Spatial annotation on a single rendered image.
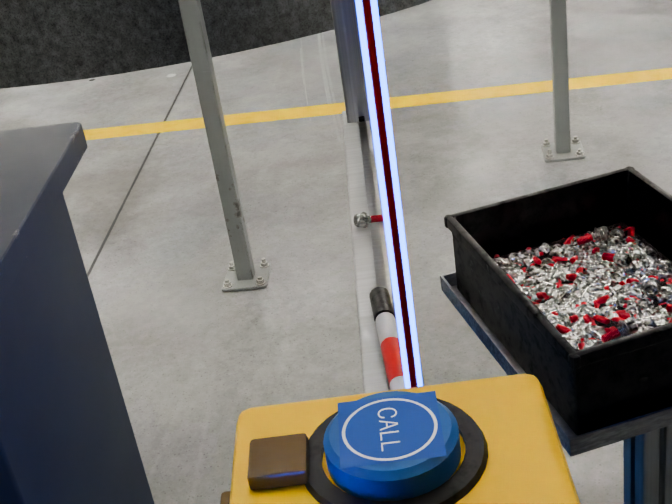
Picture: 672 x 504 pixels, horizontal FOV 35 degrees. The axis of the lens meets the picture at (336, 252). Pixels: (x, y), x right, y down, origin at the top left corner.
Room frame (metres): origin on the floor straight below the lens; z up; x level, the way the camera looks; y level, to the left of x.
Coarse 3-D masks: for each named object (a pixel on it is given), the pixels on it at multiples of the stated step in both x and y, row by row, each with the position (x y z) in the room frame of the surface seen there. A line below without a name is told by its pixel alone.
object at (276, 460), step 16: (256, 448) 0.25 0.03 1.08; (272, 448) 0.25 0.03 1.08; (288, 448) 0.25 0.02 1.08; (304, 448) 0.25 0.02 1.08; (256, 464) 0.24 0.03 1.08; (272, 464) 0.24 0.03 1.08; (288, 464) 0.24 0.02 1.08; (304, 464) 0.24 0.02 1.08; (256, 480) 0.24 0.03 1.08; (272, 480) 0.24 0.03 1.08; (288, 480) 0.24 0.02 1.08; (304, 480) 0.24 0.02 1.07
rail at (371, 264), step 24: (360, 144) 0.95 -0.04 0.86; (360, 168) 0.90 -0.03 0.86; (360, 192) 0.85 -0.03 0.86; (360, 240) 0.76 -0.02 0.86; (384, 240) 0.75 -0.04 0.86; (360, 264) 0.72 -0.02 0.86; (384, 264) 0.72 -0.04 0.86; (360, 288) 0.69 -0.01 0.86; (360, 312) 0.65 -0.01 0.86; (360, 336) 0.62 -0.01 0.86; (384, 384) 0.56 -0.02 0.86
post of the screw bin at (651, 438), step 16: (656, 432) 0.58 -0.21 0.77; (624, 448) 0.60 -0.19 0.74; (640, 448) 0.58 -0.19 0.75; (656, 448) 0.58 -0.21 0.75; (624, 464) 0.60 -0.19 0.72; (640, 464) 0.58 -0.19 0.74; (656, 464) 0.58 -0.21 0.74; (624, 480) 0.60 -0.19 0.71; (640, 480) 0.58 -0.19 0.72; (656, 480) 0.58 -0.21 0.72; (624, 496) 0.60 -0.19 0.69; (640, 496) 0.58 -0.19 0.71; (656, 496) 0.58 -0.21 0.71
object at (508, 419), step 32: (448, 384) 0.27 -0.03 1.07; (480, 384) 0.27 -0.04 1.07; (512, 384) 0.27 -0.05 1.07; (256, 416) 0.27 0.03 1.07; (288, 416) 0.27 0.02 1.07; (320, 416) 0.27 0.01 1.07; (480, 416) 0.26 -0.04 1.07; (512, 416) 0.25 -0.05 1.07; (544, 416) 0.25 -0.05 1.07; (320, 448) 0.25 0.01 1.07; (480, 448) 0.24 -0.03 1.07; (512, 448) 0.24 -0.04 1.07; (544, 448) 0.24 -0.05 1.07; (320, 480) 0.24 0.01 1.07; (448, 480) 0.23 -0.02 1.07; (480, 480) 0.23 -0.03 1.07; (512, 480) 0.23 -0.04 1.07; (544, 480) 0.22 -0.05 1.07
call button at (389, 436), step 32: (352, 416) 0.25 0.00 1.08; (384, 416) 0.25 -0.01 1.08; (416, 416) 0.25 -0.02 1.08; (448, 416) 0.25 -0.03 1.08; (352, 448) 0.24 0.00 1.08; (384, 448) 0.24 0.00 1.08; (416, 448) 0.23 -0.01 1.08; (448, 448) 0.23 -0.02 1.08; (352, 480) 0.23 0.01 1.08; (384, 480) 0.22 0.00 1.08; (416, 480) 0.22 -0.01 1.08
